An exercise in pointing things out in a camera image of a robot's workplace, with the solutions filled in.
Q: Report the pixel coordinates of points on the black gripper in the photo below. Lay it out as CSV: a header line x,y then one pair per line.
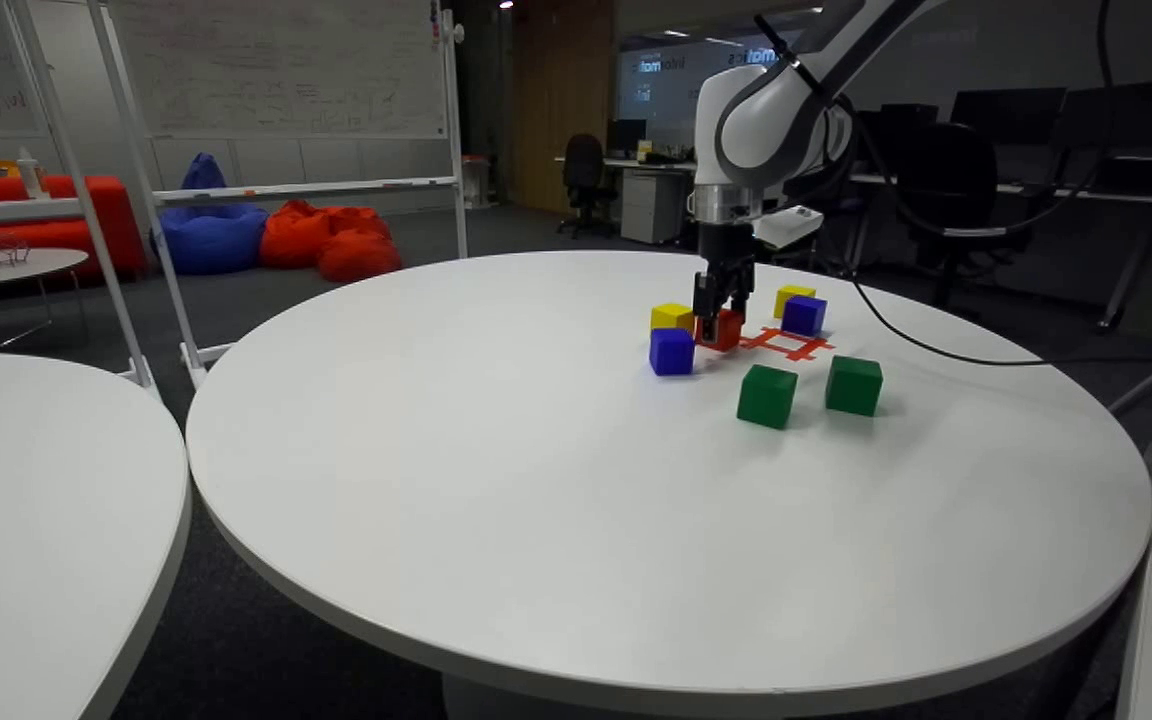
x,y
726,254

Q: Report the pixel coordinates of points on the red cube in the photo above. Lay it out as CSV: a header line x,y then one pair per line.
x,y
726,331

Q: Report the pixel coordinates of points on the yellow cube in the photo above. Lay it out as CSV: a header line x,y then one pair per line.
x,y
671,319
789,295

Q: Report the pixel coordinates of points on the blue cube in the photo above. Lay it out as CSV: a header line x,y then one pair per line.
x,y
671,355
804,319

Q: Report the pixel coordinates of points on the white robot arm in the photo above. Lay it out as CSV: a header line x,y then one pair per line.
x,y
758,125

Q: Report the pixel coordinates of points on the red tape cross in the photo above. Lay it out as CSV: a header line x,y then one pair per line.
x,y
799,350

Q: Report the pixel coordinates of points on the green cube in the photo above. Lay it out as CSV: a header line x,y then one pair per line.
x,y
766,398
854,385

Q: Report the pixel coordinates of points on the white office desk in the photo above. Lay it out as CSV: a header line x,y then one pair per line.
x,y
648,201

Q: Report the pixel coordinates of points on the black computer monitor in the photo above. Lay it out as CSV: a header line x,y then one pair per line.
x,y
626,137

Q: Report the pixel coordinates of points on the brown wooden pillar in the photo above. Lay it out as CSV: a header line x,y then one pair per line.
x,y
561,92

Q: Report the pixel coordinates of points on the orange bean bag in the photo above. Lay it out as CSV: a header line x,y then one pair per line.
x,y
363,248
292,236

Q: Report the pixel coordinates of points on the grey desk with metal legs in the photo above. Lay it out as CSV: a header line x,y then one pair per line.
x,y
1110,198

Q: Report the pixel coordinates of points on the black partition screen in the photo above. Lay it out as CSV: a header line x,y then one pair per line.
x,y
1138,122

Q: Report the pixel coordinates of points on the blue bean bag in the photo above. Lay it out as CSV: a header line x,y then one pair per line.
x,y
210,236

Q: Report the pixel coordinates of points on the red sofa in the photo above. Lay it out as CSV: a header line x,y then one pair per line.
x,y
123,224

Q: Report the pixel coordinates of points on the clear plastic bottle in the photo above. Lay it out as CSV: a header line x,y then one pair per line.
x,y
29,175

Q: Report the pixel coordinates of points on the small round white table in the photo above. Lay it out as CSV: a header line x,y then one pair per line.
x,y
17,264

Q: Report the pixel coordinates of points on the white round side table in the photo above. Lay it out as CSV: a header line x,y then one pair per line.
x,y
29,532

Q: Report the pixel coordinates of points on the light grey wrist camera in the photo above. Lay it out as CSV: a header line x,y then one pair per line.
x,y
784,224

